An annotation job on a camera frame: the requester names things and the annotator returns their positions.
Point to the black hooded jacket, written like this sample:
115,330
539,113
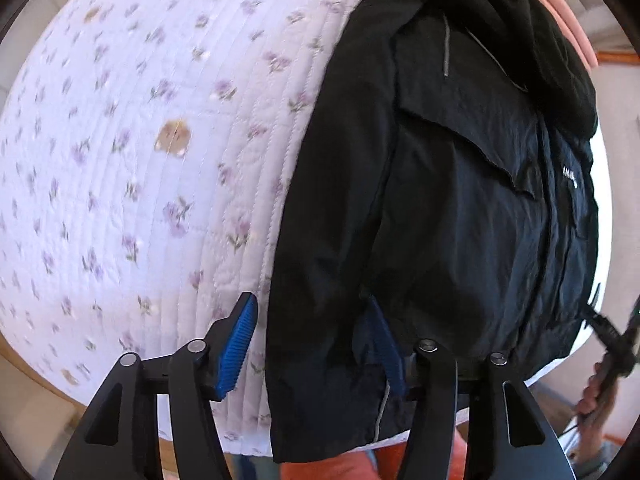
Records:
450,210

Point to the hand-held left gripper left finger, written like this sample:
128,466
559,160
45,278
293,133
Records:
235,355

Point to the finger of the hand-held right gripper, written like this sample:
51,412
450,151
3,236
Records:
602,325

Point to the person's right hand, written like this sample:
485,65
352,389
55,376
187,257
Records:
590,390

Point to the person's orange pants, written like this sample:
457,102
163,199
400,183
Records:
350,467

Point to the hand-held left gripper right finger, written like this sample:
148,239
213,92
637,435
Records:
392,360

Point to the folded pink blanket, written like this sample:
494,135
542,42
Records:
575,25

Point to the floral quilted bedspread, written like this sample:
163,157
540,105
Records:
150,185

